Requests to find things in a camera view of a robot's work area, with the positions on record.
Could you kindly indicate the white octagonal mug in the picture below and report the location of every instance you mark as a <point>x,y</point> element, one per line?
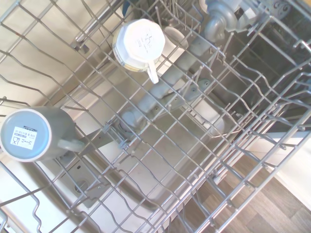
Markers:
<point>138,41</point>

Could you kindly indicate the grey mug with white label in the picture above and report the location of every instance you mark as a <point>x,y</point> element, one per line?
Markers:
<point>24,136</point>

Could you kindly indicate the white ceramic footed bowl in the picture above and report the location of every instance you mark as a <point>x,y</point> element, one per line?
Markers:
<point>175,36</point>

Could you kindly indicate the grey plastic water feed pipe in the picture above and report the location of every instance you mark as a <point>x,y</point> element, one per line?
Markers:
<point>218,21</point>

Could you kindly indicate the metal rack slide rail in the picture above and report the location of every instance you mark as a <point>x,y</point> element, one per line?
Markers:
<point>97,20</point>

